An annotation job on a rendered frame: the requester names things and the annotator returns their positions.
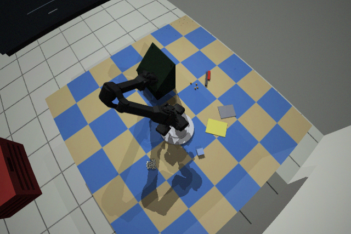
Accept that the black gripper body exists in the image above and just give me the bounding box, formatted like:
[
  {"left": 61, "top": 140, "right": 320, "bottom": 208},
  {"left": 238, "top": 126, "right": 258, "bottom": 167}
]
[{"left": 155, "top": 104, "right": 185, "bottom": 136}]

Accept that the yellow flat rectangular pad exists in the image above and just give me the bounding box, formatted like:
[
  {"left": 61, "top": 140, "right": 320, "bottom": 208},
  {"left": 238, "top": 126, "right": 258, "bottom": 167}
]
[{"left": 205, "top": 118, "right": 228, "bottom": 137}]

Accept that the white round bead board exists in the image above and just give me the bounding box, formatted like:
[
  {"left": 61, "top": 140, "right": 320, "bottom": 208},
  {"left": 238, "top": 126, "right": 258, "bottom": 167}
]
[{"left": 162, "top": 113, "right": 194, "bottom": 145}]

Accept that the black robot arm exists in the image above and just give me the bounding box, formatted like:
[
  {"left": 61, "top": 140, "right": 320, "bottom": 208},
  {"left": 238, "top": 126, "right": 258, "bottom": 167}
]
[{"left": 99, "top": 70, "right": 189, "bottom": 132}]

